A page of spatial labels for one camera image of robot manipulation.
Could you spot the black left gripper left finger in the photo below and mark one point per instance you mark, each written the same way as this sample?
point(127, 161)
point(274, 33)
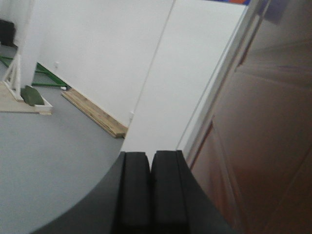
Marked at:
point(119, 204)

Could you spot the white foreground panel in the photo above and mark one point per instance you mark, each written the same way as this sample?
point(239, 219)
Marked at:
point(192, 47)

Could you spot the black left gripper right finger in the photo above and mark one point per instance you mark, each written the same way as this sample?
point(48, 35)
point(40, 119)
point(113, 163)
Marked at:
point(179, 204)

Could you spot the brown wooden door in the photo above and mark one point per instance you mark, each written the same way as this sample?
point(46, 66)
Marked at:
point(254, 160)

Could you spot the white wooden door frame stand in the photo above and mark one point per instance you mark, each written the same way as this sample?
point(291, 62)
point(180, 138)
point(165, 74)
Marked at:
point(235, 48)

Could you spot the green sandbag on far base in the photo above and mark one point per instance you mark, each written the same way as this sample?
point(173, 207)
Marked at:
point(31, 96)

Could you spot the stack of wooden planks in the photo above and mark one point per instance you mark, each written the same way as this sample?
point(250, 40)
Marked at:
point(99, 116)

